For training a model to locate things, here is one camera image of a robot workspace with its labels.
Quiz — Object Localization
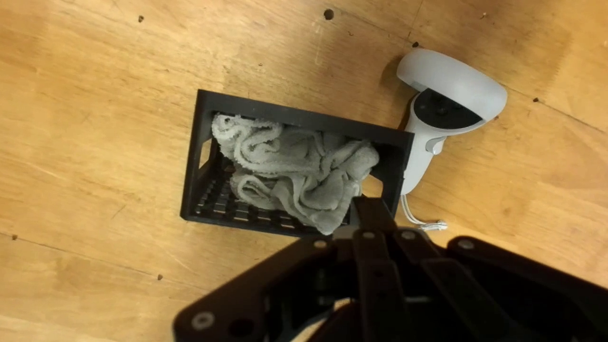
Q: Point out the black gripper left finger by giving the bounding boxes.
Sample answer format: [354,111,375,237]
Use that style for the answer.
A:
[354,197,417,342]

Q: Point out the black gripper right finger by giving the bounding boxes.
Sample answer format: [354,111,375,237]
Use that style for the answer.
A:
[396,229,533,342]

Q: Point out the white towel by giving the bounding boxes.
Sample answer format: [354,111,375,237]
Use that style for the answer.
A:
[212,113,381,235]

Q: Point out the black slotted box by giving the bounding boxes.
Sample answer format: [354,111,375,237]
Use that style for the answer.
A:
[181,89,413,237]

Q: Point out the white VR controller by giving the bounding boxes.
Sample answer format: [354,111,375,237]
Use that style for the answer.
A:
[396,47,510,233]

